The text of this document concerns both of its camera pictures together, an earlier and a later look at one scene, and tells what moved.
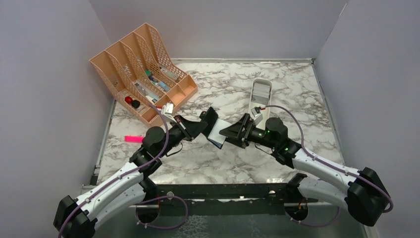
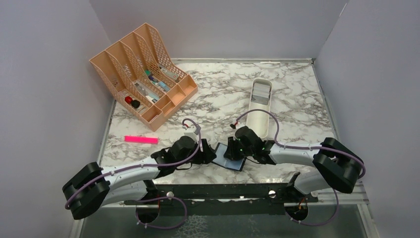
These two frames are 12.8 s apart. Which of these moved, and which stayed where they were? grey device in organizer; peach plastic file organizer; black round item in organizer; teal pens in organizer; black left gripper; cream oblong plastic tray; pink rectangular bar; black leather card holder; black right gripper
Moved: black right gripper; black left gripper; black leather card holder
Stayed: cream oblong plastic tray; teal pens in organizer; peach plastic file organizer; grey device in organizer; black round item in organizer; pink rectangular bar
